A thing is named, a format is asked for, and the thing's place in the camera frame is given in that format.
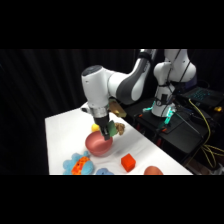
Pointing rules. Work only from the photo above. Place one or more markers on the pink bowl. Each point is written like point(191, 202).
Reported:
point(98, 144)

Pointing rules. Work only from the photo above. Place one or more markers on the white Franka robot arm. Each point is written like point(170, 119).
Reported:
point(128, 83)

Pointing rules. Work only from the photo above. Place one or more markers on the light blue plush toy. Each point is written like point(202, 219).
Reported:
point(104, 172)

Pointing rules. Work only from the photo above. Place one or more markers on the striped tiger plush toy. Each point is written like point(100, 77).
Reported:
point(120, 128)

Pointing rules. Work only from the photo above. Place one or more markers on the blue and orange fish plush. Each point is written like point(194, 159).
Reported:
point(78, 165)

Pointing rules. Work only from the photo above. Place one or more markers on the orange-brown egg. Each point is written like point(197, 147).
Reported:
point(153, 171)

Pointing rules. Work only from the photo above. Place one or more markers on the black curtain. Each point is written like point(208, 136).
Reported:
point(40, 83)

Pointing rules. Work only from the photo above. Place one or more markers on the yellow ball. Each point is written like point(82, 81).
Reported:
point(95, 127)

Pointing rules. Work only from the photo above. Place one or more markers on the black robot stand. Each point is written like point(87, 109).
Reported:
point(180, 133)

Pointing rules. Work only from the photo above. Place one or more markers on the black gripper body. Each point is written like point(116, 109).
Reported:
point(100, 122)

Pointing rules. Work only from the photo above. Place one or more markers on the black laptop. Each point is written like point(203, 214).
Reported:
point(203, 95)

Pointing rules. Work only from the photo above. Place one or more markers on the brown cardboard piece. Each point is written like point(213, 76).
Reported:
point(117, 108)

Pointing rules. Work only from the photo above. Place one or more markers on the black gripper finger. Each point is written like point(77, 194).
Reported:
point(107, 133)

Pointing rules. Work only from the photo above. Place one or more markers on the red cube block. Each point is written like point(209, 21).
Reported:
point(128, 162)

